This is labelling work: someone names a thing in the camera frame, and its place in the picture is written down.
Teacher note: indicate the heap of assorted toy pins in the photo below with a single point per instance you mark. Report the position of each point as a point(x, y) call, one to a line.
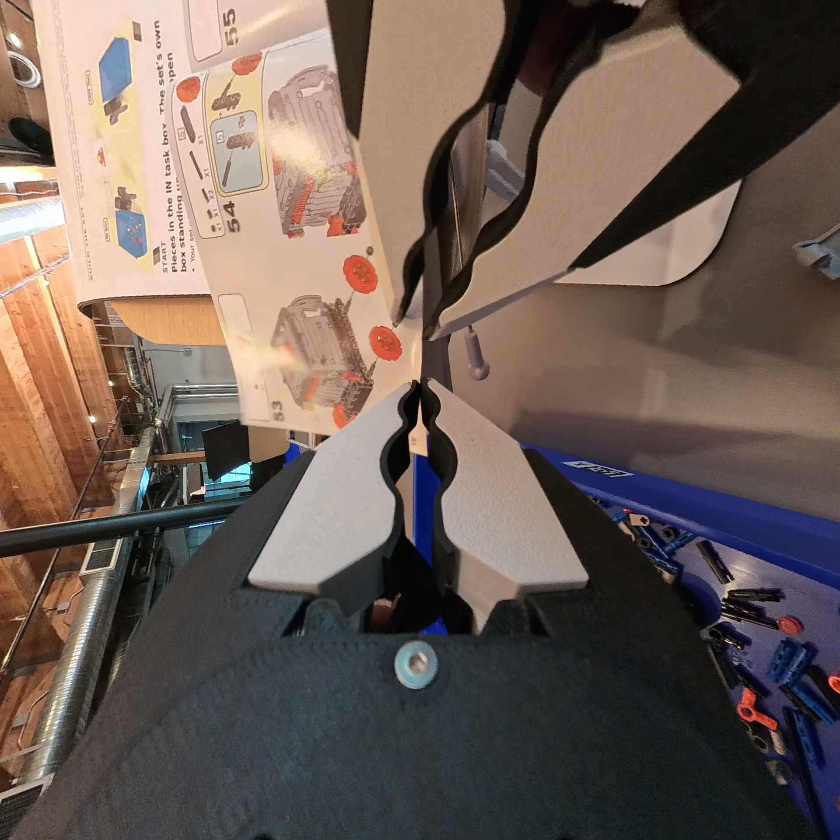
point(754, 623)

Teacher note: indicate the white book stand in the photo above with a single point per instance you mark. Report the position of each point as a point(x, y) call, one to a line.
point(164, 321)

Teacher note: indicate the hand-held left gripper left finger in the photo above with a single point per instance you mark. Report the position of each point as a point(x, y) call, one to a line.
point(328, 518)

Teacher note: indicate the black monitor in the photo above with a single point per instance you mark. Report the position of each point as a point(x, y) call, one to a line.
point(226, 449)

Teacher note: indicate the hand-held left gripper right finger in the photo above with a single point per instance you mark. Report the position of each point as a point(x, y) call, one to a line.
point(512, 518)

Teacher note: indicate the light grey curved panel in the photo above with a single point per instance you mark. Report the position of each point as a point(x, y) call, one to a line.
point(820, 253)

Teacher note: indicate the silver ventilation duct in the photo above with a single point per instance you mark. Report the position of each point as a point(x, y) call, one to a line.
point(85, 623)

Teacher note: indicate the printed instruction booklet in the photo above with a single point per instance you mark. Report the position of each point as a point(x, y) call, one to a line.
point(295, 197)

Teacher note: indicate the printed task sheet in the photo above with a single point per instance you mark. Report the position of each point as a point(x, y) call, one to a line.
point(98, 164)

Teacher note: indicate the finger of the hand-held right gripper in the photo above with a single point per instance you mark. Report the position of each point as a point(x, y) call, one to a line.
point(420, 79)
point(623, 144)

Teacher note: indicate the black metal bar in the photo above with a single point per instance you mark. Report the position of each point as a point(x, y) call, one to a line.
point(98, 528)

